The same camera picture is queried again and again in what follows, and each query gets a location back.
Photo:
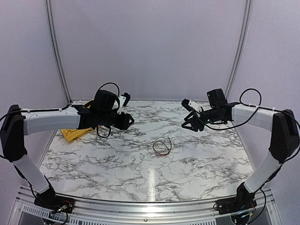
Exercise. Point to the aluminium front rail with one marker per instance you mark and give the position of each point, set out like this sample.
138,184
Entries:
101,212

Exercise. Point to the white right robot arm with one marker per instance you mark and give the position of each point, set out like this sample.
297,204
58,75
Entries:
270,136

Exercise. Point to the aluminium corner post right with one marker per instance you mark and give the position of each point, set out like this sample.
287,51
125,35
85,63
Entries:
240,47

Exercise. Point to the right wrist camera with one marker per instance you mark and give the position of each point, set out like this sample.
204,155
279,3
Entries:
191,105

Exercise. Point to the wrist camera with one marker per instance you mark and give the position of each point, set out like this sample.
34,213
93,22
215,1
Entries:
121,102
191,105

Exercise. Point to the aluminium corner post left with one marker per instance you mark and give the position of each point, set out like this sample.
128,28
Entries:
56,52

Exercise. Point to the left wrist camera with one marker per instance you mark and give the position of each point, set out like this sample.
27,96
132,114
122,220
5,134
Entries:
121,102

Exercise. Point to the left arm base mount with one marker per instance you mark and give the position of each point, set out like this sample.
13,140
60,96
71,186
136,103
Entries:
54,202

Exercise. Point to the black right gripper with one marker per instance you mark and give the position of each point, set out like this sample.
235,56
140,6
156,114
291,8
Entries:
190,121

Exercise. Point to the aluminium corner post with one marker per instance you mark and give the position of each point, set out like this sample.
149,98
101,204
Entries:
240,47
56,52

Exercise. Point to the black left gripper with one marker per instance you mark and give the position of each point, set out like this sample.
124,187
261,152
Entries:
123,123

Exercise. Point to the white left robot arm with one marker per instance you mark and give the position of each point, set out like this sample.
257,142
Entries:
21,122

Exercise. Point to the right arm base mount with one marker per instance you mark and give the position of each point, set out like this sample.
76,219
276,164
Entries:
242,201

